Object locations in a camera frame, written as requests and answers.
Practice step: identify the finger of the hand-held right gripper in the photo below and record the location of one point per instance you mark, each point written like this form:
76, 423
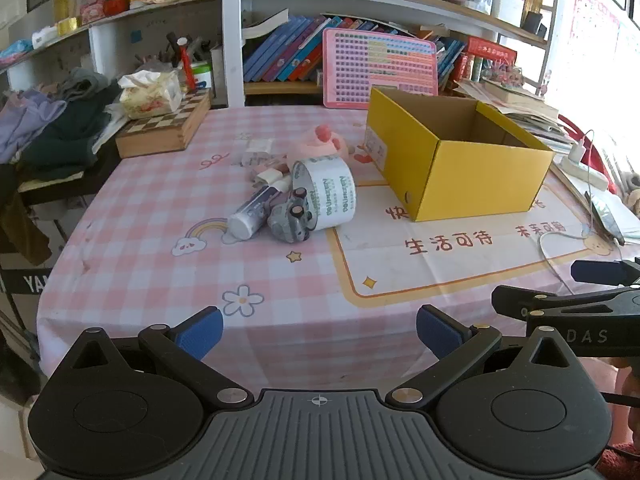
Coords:
595, 271
550, 302

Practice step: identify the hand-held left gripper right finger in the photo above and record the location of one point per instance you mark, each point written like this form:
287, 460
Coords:
440, 332

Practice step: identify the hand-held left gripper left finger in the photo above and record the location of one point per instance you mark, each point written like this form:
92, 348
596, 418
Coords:
200, 332

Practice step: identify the purple spray bottle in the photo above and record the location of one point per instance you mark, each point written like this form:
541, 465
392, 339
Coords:
250, 216

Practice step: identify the yellow cardboard box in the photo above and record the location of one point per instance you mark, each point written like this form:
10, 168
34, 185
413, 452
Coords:
475, 180

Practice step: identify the grey toy car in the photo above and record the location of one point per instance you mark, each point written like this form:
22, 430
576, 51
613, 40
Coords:
290, 220

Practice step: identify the white charger plug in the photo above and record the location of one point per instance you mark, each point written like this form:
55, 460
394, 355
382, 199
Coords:
270, 176

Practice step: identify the white tape roll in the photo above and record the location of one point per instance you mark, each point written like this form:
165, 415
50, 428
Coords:
335, 195

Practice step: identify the white paper packet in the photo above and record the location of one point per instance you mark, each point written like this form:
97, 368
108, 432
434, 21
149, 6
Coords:
260, 145

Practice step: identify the pink plush toy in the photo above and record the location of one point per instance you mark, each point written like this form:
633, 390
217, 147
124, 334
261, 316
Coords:
320, 145

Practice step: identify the black smartphone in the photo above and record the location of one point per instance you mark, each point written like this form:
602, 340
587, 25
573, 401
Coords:
607, 220

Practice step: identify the person's pink pants leg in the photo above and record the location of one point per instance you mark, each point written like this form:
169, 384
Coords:
627, 400

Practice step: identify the brown plush toy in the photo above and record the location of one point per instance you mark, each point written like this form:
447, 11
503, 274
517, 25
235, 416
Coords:
632, 195

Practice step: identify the white power strip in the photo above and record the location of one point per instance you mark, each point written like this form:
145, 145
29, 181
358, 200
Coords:
585, 171

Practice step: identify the stack of papers and books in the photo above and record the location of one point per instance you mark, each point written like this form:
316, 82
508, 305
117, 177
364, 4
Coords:
520, 110

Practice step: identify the wooden chessboard box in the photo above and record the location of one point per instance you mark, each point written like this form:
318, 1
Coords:
165, 130

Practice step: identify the colourful bead ornament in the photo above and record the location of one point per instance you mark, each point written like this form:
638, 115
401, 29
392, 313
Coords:
502, 74

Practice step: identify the dark green garment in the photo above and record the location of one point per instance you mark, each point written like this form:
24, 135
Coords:
65, 145

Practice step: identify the small red book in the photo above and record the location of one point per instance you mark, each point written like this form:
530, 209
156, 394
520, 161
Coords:
462, 72

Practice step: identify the tissue pack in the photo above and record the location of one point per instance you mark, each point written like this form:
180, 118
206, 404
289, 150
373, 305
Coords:
150, 97

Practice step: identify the large red book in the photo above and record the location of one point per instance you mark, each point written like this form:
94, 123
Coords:
492, 50

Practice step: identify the green white jar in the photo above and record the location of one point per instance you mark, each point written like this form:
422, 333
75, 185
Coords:
202, 80

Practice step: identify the pink learning tablet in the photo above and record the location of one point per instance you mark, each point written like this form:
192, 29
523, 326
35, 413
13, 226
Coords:
380, 67

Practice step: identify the purple garment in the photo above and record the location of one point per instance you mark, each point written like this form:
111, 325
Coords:
25, 120

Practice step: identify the grey garment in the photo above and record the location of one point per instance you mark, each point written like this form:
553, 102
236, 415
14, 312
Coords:
82, 82

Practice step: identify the white storage box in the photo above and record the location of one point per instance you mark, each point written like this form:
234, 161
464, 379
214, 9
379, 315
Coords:
507, 7

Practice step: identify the row of books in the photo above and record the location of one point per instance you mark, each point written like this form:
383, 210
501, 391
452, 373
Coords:
280, 55

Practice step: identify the white bookshelf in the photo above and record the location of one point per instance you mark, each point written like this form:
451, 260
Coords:
232, 35

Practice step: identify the white open book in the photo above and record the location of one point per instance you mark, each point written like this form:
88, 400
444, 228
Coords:
265, 25

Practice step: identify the white wall charger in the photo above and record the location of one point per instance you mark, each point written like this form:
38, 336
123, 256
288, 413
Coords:
579, 152

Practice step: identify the wall poster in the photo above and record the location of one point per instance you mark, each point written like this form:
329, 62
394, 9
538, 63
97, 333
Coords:
595, 25

